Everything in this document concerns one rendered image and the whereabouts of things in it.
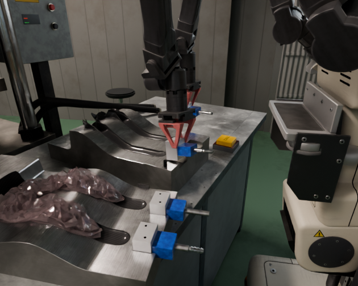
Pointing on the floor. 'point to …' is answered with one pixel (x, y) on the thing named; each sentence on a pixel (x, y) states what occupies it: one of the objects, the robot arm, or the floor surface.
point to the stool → (119, 93)
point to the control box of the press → (39, 45)
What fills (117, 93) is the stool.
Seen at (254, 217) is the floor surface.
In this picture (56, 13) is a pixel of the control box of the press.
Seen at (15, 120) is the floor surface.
